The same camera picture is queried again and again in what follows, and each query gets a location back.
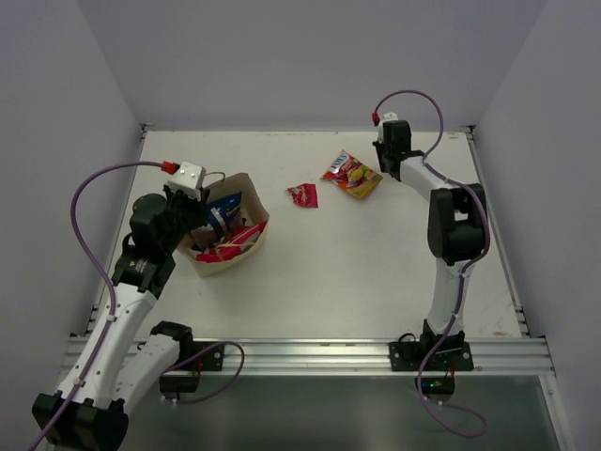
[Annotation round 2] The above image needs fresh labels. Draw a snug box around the beige paper bag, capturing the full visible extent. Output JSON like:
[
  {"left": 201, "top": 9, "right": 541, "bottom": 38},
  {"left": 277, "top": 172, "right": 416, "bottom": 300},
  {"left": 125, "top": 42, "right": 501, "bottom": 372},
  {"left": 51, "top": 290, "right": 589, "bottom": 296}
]
[{"left": 177, "top": 173, "right": 270, "bottom": 277}]

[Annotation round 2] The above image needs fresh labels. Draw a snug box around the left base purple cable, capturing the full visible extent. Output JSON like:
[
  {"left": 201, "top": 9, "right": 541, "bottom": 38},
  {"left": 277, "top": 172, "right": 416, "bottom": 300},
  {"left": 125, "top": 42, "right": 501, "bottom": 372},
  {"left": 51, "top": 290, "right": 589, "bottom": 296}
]
[{"left": 166, "top": 340, "right": 246, "bottom": 405}]

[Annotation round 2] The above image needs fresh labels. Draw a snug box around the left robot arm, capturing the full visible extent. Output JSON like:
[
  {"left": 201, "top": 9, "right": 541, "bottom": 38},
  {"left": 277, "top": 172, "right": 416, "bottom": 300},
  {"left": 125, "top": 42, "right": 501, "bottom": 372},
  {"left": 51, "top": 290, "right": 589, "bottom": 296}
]
[{"left": 30, "top": 185, "right": 207, "bottom": 450}]

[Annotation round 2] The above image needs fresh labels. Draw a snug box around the aluminium mounting rail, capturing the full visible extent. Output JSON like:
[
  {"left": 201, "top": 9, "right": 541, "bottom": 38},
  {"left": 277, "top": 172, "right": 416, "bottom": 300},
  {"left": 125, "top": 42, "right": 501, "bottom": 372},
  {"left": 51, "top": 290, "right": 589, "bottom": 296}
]
[{"left": 236, "top": 338, "right": 554, "bottom": 378}]

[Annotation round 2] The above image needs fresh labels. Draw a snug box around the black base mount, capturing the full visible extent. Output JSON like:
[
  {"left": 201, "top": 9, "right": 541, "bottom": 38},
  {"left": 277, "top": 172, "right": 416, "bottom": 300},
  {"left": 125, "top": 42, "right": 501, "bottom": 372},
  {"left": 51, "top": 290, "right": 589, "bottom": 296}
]
[
  {"left": 159, "top": 345, "right": 224, "bottom": 398},
  {"left": 388, "top": 333, "right": 474, "bottom": 400}
]

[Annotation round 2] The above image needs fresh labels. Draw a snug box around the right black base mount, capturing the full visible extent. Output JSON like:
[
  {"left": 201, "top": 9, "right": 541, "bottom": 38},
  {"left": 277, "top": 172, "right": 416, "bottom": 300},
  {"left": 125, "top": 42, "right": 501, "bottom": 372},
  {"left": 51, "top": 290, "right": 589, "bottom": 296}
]
[{"left": 388, "top": 333, "right": 474, "bottom": 400}]

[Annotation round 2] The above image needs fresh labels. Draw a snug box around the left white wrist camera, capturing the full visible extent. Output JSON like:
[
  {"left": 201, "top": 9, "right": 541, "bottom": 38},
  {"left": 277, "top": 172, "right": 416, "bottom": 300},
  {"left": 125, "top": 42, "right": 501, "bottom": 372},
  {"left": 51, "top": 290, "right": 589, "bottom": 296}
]
[{"left": 166, "top": 162, "right": 207, "bottom": 201}]

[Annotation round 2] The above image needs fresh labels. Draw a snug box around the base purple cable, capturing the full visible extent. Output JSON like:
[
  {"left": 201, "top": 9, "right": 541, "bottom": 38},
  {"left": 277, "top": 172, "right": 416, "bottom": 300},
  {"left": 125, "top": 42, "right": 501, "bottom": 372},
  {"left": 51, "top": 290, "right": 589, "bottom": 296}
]
[
  {"left": 417, "top": 347, "right": 489, "bottom": 439},
  {"left": 166, "top": 340, "right": 246, "bottom": 405}
]

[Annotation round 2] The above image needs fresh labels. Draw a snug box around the pink red snack bag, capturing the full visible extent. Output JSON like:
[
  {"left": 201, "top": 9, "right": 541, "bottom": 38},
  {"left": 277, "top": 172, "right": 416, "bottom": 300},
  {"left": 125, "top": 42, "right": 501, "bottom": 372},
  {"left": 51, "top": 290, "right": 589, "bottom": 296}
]
[{"left": 193, "top": 222, "right": 267, "bottom": 264}]

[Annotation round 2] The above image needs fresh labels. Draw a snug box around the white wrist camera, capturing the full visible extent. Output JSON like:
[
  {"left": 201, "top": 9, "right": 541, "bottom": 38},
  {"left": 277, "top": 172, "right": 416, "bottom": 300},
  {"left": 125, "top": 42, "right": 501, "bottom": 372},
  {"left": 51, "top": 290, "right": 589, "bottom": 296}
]
[
  {"left": 371, "top": 112, "right": 398, "bottom": 127},
  {"left": 166, "top": 162, "right": 207, "bottom": 201}
]

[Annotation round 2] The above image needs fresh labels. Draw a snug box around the blue Doritos chip bag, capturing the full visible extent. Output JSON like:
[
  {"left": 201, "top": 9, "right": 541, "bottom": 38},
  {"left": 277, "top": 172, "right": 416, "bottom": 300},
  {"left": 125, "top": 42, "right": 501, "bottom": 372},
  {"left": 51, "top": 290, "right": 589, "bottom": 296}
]
[{"left": 207, "top": 192, "right": 244, "bottom": 237}]

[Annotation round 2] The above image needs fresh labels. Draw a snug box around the orange Fox's candy bag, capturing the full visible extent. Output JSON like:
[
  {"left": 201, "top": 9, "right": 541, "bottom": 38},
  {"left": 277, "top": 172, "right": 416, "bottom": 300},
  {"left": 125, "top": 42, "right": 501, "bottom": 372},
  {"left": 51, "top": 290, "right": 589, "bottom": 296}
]
[{"left": 321, "top": 150, "right": 383, "bottom": 200}]

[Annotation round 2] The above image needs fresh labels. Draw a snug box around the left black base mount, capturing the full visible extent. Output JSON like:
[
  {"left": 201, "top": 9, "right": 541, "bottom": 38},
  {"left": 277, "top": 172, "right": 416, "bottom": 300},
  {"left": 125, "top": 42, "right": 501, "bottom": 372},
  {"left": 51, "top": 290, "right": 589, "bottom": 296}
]
[{"left": 159, "top": 345, "right": 224, "bottom": 398}]

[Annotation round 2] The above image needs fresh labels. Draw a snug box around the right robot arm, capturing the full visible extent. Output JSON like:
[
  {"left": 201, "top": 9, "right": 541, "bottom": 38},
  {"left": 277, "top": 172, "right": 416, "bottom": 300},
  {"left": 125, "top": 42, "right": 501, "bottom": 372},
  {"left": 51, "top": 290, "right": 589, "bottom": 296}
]
[{"left": 373, "top": 114, "right": 490, "bottom": 369}]

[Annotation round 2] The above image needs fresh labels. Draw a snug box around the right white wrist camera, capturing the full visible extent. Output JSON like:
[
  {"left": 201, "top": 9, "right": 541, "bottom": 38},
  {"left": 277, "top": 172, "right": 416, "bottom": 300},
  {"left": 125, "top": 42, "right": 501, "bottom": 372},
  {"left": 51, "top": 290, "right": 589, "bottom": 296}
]
[{"left": 371, "top": 112, "right": 398, "bottom": 127}]

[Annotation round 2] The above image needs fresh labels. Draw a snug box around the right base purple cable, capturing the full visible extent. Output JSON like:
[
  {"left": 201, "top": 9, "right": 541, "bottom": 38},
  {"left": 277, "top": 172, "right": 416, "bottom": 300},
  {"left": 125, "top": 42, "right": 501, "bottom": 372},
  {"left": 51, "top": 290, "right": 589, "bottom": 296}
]
[{"left": 417, "top": 347, "right": 489, "bottom": 439}]

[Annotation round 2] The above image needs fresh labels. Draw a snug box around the small red candy packet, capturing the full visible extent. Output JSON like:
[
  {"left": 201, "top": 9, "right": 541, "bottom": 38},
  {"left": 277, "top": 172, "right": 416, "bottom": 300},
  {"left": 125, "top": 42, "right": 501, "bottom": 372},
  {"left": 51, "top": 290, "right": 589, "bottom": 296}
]
[{"left": 286, "top": 183, "right": 318, "bottom": 209}]

